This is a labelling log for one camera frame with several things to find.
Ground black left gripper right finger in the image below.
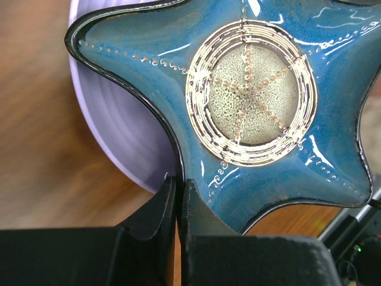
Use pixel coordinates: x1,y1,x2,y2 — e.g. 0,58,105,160
180,179,341,285

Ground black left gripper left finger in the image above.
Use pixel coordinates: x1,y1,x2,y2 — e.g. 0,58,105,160
1,177,176,285

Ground blue star-shaped dish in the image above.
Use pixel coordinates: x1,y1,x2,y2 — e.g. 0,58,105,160
65,1,380,233

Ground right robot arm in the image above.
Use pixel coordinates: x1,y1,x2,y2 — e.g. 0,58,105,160
318,189,380,285

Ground lavender plate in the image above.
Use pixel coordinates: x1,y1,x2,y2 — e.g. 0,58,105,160
65,1,183,192

